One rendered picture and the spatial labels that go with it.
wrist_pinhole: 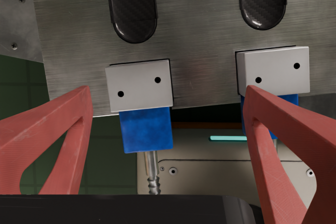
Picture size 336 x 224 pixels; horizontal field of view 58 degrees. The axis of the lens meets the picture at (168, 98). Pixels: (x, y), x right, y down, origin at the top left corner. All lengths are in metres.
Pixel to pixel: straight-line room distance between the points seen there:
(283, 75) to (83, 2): 0.17
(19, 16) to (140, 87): 0.17
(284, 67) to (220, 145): 0.67
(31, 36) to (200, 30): 0.18
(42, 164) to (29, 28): 0.99
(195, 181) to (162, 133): 0.67
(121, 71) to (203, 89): 0.07
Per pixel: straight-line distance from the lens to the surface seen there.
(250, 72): 0.24
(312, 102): 0.36
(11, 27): 0.36
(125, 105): 0.24
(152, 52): 0.26
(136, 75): 0.24
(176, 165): 0.90
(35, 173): 1.32
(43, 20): 0.28
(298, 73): 0.26
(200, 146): 0.90
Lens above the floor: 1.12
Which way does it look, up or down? 81 degrees down
